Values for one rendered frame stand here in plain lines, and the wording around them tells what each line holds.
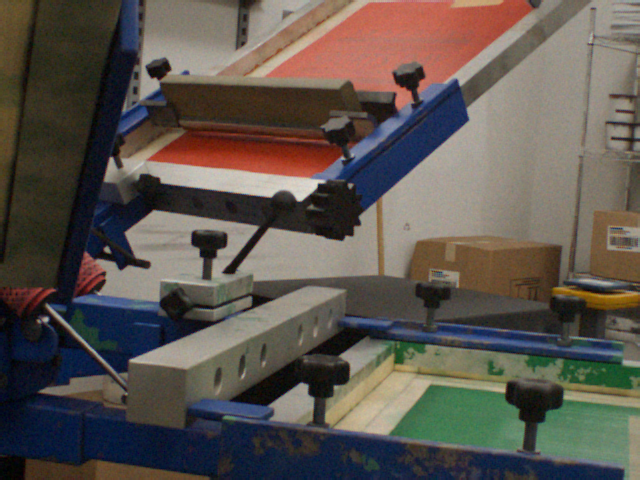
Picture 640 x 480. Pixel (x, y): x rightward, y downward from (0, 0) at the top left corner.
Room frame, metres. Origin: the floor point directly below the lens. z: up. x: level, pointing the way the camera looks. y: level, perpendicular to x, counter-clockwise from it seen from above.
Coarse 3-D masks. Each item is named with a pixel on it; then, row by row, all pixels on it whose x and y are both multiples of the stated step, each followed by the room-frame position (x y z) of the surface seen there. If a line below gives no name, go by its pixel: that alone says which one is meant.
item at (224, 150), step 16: (448, 0) 2.29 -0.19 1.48; (352, 16) 2.37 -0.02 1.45; (368, 16) 2.34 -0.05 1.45; (384, 16) 2.31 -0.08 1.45; (400, 16) 2.29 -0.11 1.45; (416, 16) 2.26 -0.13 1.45; (336, 32) 2.31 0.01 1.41; (304, 48) 2.29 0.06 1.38; (320, 48) 2.26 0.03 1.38; (288, 64) 2.24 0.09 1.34; (176, 144) 2.06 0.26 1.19; (192, 144) 2.04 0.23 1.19; (208, 144) 2.02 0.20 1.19; (224, 144) 2.00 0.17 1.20; (240, 144) 1.98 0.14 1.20; (256, 144) 1.96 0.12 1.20; (160, 160) 2.02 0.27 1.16; (176, 160) 2.00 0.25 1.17; (192, 160) 1.98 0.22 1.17; (208, 160) 1.96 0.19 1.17; (224, 160) 1.94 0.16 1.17; (240, 160) 1.92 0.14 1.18
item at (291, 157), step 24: (504, 0) 2.20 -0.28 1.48; (432, 24) 2.20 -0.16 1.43; (456, 24) 2.16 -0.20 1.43; (480, 24) 2.13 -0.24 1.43; (504, 24) 2.09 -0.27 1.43; (480, 48) 2.03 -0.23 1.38; (432, 72) 2.00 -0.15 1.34; (408, 96) 1.94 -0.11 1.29; (264, 144) 1.95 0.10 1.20; (288, 144) 1.92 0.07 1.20; (312, 144) 1.89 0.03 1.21; (240, 168) 1.89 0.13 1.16; (264, 168) 1.86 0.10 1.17; (288, 168) 1.84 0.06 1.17; (312, 168) 1.81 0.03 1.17
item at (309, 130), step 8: (184, 120) 2.03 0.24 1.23; (192, 120) 2.02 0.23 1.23; (200, 120) 2.01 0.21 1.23; (208, 120) 2.00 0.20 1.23; (216, 120) 1.99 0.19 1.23; (224, 120) 1.98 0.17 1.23; (232, 120) 1.97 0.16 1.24; (224, 128) 1.97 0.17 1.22; (232, 128) 1.96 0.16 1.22; (240, 128) 1.94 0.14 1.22; (248, 128) 1.93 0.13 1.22; (256, 128) 1.92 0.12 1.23; (264, 128) 1.90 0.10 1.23; (272, 128) 1.89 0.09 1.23; (280, 128) 1.88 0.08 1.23; (288, 128) 1.87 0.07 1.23; (296, 128) 1.86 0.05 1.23; (304, 128) 1.85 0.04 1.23; (312, 128) 1.84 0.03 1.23; (320, 128) 1.83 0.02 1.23
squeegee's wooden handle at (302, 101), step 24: (168, 96) 2.05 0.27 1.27; (192, 96) 2.00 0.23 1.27; (216, 96) 1.96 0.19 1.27; (240, 96) 1.92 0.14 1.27; (264, 96) 1.88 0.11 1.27; (288, 96) 1.85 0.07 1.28; (312, 96) 1.81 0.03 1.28; (336, 96) 1.78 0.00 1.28; (240, 120) 1.96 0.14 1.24; (264, 120) 1.92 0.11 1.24; (288, 120) 1.88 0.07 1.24; (312, 120) 1.84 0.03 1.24
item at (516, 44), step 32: (320, 0) 2.40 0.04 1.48; (352, 0) 2.45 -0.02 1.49; (576, 0) 2.04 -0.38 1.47; (288, 32) 2.33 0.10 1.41; (512, 32) 1.95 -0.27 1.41; (544, 32) 1.98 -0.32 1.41; (224, 64) 2.24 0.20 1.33; (256, 64) 2.27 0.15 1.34; (480, 64) 1.87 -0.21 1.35; (512, 64) 1.92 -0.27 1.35; (160, 128) 2.12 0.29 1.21
